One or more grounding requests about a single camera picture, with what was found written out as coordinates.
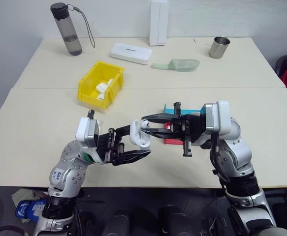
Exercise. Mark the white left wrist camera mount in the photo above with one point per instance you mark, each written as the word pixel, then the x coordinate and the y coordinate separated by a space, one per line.
pixel 85 130

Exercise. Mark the white earbud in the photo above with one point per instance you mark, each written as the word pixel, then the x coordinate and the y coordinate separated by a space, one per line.
pixel 145 123

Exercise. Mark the flat white rectangular case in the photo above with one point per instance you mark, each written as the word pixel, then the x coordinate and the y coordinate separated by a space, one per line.
pixel 131 52

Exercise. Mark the white earbud case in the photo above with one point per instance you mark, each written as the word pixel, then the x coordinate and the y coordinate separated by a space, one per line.
pixel 101 96
pixel 102 87
pixel 136 136

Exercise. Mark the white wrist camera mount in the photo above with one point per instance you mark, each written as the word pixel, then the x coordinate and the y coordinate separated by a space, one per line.
pixel 218 116
pixel 85 130

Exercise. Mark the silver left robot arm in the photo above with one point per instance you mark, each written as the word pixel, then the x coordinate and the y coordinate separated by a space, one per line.
pixel 69 157

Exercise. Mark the blue and white packet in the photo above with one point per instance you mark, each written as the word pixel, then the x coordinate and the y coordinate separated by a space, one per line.
pixel 30 209

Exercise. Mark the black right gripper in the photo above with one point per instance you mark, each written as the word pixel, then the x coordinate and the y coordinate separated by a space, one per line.
pixel 187 126

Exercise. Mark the red plastic block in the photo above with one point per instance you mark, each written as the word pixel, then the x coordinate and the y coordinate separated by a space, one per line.
pixel 172 141

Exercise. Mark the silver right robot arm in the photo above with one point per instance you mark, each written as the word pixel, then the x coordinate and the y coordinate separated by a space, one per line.
pixel 239 153

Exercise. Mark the pale green cloth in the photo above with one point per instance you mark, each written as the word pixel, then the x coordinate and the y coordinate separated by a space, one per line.
pixel 19 196

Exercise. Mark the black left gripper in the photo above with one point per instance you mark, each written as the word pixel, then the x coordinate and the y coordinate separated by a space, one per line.
pixel 108 145

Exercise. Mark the dark rounded shape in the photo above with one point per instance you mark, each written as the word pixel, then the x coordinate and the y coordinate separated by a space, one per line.
pixel 174 221
pixel 116 223

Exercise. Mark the tall white cardboard box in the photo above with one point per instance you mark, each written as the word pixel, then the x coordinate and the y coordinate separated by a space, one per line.
pixel 158 22

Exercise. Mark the teal plastic holder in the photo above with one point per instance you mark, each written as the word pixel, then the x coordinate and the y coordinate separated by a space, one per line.
pixel 169 110

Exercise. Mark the metal cup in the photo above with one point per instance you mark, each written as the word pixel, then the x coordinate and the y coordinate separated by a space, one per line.
pixel 218 48

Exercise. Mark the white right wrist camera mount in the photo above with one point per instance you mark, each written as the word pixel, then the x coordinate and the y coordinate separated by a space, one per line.
pixel 218 116

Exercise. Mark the green translucent scoop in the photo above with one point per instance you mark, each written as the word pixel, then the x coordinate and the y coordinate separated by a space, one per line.
pixel 180 64

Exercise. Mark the yellow plastic bin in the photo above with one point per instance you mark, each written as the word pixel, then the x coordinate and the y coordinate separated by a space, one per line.
pixel 89 94

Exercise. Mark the grey translucent water bottle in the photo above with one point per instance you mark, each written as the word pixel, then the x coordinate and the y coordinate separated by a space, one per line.
pixel 68 32

